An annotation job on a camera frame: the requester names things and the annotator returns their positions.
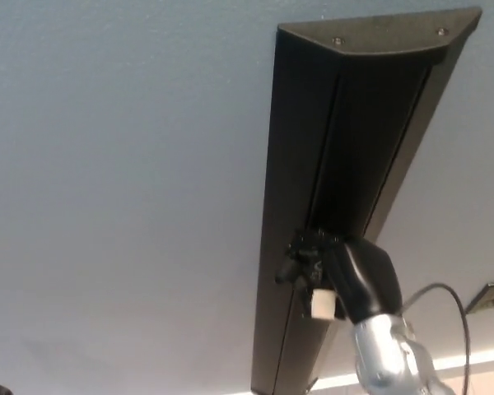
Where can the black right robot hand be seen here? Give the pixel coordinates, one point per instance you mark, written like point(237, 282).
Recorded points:
point(366, 275)

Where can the tall black push bar button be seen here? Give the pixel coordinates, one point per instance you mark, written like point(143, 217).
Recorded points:
point(366, 136)

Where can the black wall outlet plate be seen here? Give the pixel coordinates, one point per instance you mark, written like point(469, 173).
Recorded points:
point(492, 296)

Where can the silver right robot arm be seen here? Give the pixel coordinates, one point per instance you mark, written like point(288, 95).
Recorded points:
point(387, 358)

